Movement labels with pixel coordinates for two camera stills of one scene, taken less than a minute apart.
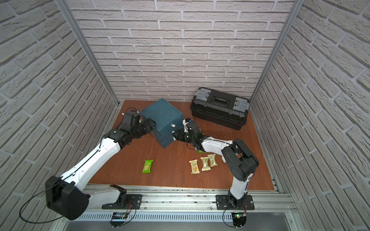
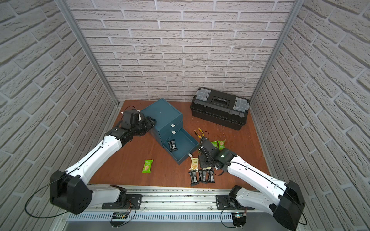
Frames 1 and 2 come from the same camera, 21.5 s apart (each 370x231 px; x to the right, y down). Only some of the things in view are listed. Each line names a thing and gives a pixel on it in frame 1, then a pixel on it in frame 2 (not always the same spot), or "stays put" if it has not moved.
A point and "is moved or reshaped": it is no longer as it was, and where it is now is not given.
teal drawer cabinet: x=168 y=119 is moved or reshaped
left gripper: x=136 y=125 stays put
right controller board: x=239 y=219 stays put
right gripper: x=180 y=136 -> x=202 y=164
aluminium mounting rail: x=203 y=198 stays put
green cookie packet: x=147 y=167 stays put
